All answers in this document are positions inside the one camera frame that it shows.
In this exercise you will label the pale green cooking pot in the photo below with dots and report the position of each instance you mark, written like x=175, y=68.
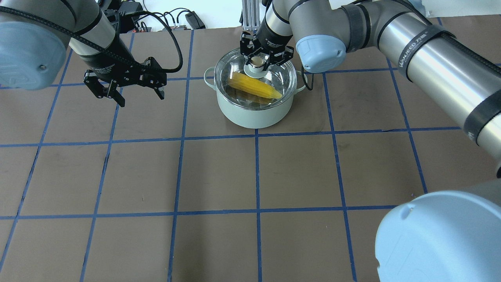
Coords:
x=253, y=119

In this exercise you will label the aluminium frame post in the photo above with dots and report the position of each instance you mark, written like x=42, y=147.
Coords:
x=250, y=15

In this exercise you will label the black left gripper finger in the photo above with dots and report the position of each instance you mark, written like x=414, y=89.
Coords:
x=100, y=91
x=159, y=90

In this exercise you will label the yellow corn cob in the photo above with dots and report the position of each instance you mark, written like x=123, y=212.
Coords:
x=252, y=86

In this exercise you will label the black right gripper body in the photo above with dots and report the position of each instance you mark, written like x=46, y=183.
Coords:
x=274, y=34

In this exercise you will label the small black power adapter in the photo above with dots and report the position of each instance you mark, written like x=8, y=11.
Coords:
x=194, y=21

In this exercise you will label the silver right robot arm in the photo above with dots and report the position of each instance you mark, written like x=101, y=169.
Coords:
x=444, y=236

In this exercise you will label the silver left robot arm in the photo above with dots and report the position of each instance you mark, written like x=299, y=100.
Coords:
x=36, y=33

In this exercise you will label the glass pot lid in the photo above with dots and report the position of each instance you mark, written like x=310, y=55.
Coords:
x=283, y=78

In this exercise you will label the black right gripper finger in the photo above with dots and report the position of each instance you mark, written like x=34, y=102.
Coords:
x=248, y=53
x=279, y=59

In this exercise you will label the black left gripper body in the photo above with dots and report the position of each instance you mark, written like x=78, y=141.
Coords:
x=102, y=59

